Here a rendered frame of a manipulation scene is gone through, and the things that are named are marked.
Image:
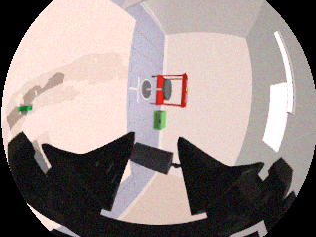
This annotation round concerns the green rectangular post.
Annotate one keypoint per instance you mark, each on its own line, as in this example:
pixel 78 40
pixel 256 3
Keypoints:
pixel 25 108

